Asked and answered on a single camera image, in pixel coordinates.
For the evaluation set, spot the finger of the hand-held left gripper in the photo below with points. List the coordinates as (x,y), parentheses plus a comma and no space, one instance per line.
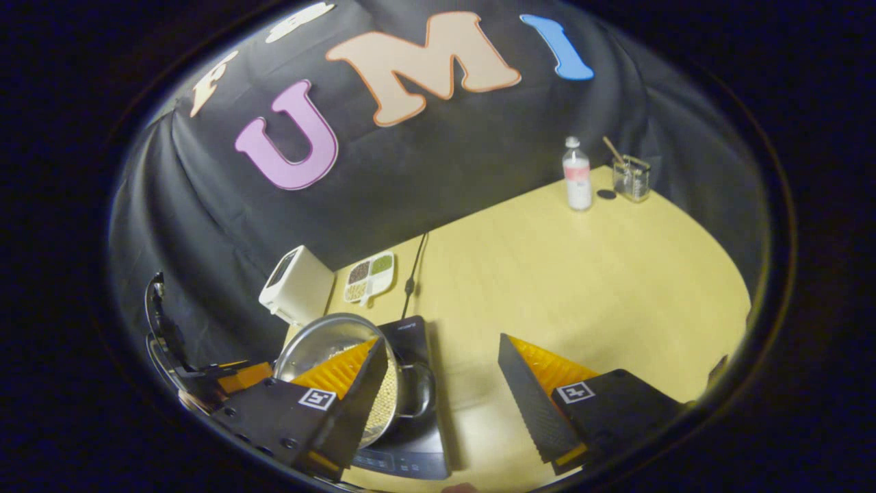
(246,376)

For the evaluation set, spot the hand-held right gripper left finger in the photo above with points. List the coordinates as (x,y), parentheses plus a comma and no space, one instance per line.
(359,404)

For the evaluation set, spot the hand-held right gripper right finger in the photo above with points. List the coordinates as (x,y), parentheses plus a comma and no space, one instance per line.
(530,404)

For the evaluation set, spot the stainless steel pot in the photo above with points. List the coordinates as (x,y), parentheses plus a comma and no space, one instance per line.
(321,342)

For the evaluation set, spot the black induction cooktop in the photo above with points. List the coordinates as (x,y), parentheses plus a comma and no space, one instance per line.
(421,445)

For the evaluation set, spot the white toaster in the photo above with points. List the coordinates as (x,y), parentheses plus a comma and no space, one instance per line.
(298,287)

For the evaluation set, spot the white divided dish with beans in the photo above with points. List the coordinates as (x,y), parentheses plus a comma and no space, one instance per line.
(369,277)

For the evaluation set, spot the clear bottle with pink label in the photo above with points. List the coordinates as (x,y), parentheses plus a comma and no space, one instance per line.
(577,178)

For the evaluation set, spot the clear glass holder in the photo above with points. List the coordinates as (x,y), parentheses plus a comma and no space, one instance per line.
(632,179)

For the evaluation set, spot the wooden stick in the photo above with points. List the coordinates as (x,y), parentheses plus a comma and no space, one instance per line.
(612,148)

